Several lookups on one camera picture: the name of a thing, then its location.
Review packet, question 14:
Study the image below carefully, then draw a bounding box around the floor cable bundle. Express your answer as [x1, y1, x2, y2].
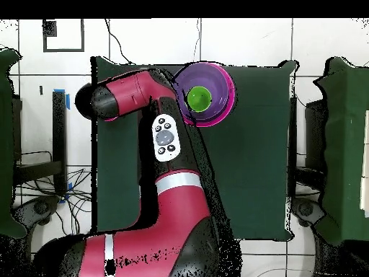
[14, 149, 93, 236]

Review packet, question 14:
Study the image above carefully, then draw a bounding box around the black metal stand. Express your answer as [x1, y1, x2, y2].
[289, 97, 328, 191]

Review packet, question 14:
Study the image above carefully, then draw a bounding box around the green plastic cup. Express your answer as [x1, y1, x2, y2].
[186, 85, 213, 113]

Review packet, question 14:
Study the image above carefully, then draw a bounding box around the black square floor frame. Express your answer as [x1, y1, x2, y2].
[42, 19, 85, 53]

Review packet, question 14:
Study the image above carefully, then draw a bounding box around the dark green tablecloth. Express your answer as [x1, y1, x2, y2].
[90, 56, 299, 242]

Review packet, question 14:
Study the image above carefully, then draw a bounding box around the green-covered side table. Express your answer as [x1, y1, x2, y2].
[314, 56, 369, 246]
[0, 47, 27, 240]

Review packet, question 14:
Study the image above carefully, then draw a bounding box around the purple plastic bowl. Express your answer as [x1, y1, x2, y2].
[173, 62, 231, 120]

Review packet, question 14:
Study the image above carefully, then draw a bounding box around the white panel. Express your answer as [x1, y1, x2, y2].
[359, 109, 369, 219]

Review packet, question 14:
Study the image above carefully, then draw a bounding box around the black floor cable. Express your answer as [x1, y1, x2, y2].
[104, 19, 133, 65]

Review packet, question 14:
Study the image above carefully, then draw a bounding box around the large pink plastic bowl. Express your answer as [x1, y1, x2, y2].
[181, 61, 236, 128]

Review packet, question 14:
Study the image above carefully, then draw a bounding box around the black stand with blue tape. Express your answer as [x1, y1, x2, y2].
[12, 89, 71, 200]

